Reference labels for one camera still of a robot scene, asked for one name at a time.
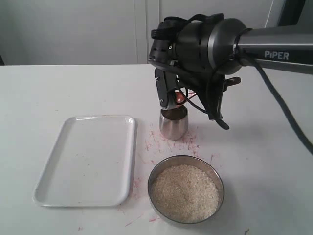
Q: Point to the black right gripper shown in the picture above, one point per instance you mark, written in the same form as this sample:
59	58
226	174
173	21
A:
188	52

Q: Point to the brown wooden spoon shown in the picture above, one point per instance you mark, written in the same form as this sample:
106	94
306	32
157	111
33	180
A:
180	100

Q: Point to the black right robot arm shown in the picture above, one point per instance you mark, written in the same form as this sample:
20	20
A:
231	44

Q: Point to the stainless steel cup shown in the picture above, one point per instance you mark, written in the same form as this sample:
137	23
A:
173	123

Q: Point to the steel bowl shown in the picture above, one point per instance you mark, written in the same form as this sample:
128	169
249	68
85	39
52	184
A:
185	160

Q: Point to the beige granular grain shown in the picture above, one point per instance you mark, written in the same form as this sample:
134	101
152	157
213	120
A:
185	194

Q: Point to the white rectangular plastic tray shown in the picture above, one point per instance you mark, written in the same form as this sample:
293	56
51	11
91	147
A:
91	163

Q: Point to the white cabinet doors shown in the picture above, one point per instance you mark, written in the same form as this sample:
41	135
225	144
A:
63	32

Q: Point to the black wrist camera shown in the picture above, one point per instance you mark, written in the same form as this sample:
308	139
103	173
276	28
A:
169	28

